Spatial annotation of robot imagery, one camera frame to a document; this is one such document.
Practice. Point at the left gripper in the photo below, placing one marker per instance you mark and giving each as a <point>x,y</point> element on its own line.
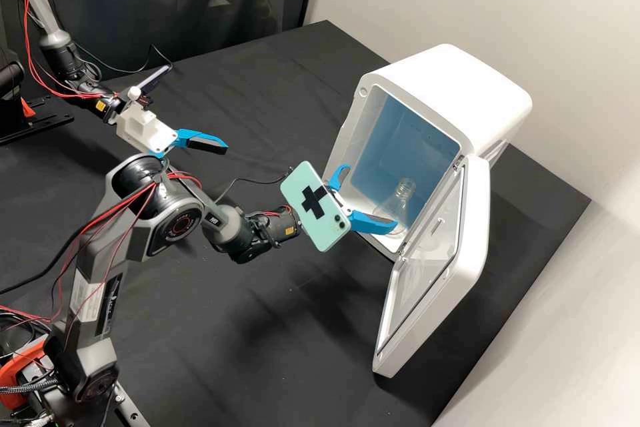
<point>145,129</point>

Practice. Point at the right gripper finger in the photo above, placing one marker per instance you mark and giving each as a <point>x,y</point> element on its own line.
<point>370,223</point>

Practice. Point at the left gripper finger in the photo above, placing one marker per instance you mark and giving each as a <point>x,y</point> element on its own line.
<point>339,174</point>

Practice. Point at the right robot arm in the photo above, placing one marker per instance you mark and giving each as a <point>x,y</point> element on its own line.
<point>170,217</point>

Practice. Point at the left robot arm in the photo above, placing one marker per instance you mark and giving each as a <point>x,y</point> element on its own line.
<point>59,49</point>

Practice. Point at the clear flask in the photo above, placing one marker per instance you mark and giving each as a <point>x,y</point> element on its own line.
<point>402,197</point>

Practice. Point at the incubator door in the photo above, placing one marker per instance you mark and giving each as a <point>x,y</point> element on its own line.
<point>470,257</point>

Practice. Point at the white incubator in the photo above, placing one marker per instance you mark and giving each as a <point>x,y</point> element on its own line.
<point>450,97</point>

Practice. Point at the right wrist camera phone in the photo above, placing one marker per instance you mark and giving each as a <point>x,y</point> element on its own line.
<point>315,204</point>

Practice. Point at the wrist camera phone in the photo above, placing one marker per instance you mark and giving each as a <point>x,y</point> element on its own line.
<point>315,204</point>
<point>150,79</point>

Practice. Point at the left wrist camera phone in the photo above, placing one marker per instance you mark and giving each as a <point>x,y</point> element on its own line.
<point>150,79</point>

